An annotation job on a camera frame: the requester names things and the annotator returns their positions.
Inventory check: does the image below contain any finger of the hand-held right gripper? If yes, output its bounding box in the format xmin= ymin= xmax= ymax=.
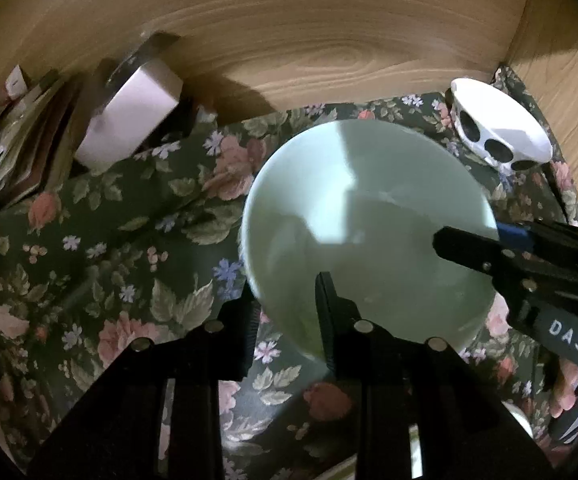
xmin=499 ymin=222 xmax=578 ymax=266
xmin=433 ymin=226 xmax=578 ymax=291

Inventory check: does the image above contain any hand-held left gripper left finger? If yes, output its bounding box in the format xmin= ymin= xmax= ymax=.
xmin=26 ymin=287 xmax=260 ymax=480

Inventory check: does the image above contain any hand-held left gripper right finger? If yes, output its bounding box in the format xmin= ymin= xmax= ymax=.
xmin=315 ymin=271 xmax=555 ymax=480

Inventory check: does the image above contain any light green plate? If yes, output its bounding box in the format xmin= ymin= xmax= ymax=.
xmin=241 ymin=119 xmax=501 ymax=361

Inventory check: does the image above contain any white bowl with black spots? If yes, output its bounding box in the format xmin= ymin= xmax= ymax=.
xmin=444 ymin=77 xmax=554 ymax=173

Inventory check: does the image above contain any dark floral tablecloth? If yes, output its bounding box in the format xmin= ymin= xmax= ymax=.
xmin=0 ymin=65 xmax=578 ymax=480

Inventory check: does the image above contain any white paper stack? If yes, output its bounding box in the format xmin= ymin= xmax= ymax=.
xmin=0 ymin=62 xmax=84 ymax=206

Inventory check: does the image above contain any white jug with beige handle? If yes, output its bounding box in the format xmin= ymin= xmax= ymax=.
xmin=75 ymin=32 xmax=185 ymax=171

